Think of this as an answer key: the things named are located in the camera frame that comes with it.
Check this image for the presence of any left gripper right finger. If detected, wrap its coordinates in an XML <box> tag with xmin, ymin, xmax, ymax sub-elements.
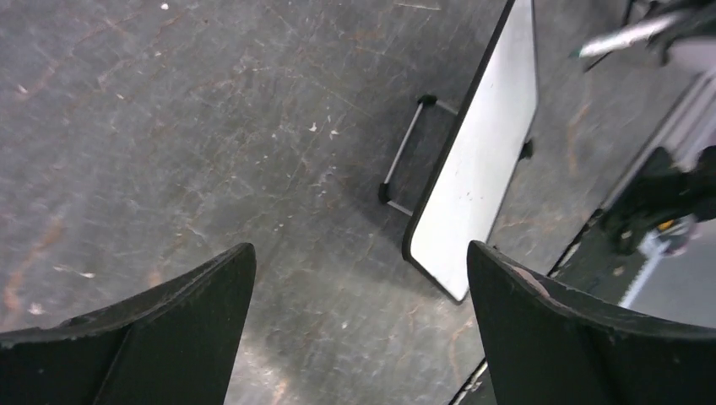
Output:
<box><xmin>467</xmin><ymin>241</ymin><xmax>715</xmax><ymax>404</ymax></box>

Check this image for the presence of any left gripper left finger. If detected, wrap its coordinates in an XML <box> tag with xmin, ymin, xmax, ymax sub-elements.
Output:
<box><xmin>1</xmin><ymin>243</ymin><xmax>257</xmax><ymax>404</ymax></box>

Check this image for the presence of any small whiteboard with stand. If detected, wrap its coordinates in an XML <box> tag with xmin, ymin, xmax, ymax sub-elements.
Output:
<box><xmin>377</xmin><ymin>0</ymin><xmax>539</xmax><ymax>302</ymax></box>

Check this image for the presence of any green whiteboard marker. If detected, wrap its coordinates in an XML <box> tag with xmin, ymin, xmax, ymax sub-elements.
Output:
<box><xmin>569</xmin><ymin>10</ymin><xmax>689</xmax><ymax>58</ymax></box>

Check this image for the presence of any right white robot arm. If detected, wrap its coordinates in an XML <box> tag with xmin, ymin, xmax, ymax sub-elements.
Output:
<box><xmin>605</xmin><ymin>1</ymin><xmax>715</xmax><ymax>254</ymax></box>

